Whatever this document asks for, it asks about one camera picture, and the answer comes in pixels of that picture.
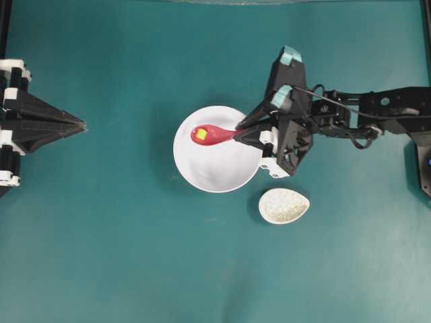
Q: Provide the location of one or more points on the red plastic spoon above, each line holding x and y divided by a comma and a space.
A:
215, 135

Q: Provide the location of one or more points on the speckled egg-shaped dish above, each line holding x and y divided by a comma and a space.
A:
282, 206

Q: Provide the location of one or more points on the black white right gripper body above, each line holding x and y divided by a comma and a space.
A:
286, 144

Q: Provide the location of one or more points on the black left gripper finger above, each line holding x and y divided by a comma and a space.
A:
29, 107
47, 136

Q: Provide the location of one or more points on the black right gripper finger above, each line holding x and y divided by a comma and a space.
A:
261, 136
265, 108

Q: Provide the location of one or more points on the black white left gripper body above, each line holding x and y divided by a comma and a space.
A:
13, 74

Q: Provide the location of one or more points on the white round bowl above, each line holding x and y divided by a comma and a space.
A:
217, 168

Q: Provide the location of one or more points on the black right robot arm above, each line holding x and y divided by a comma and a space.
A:
363, 118

